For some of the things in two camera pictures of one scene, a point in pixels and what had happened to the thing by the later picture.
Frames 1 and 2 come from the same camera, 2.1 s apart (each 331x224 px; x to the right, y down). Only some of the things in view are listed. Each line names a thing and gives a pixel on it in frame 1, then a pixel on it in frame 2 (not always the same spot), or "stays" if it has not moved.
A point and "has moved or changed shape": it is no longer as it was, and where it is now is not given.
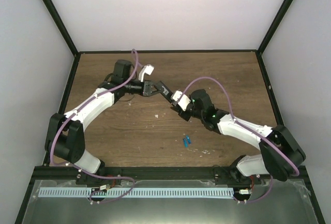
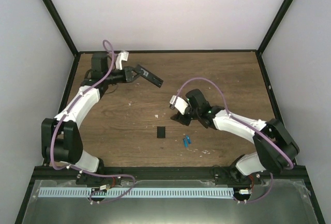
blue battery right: [189, 139] stays
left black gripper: [146, 90] → [128, 74]
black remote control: [166, 94] has moved or changed shape
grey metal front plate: [259, 202] stays
